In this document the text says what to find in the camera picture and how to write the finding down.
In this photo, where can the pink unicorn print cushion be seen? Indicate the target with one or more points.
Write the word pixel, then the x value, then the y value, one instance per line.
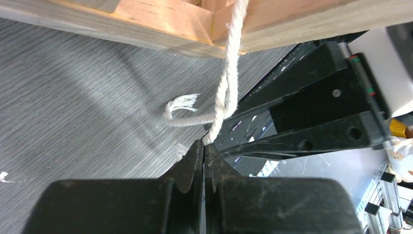
pixel 226 98

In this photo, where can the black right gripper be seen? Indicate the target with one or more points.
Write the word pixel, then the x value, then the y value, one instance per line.
pixel 329 106

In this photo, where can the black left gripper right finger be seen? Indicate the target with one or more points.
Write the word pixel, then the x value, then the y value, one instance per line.
pixel 238 204

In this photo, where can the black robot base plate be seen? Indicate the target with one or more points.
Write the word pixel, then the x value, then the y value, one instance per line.
pixel 253 121

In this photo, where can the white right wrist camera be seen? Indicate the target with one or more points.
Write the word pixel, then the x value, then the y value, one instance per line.
pixel 393 78

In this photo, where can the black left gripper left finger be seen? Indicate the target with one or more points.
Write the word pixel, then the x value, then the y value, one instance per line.
pixel 170 204

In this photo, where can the wooden slatted pet bed frame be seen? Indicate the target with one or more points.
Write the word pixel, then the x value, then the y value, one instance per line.
pixel 198 28

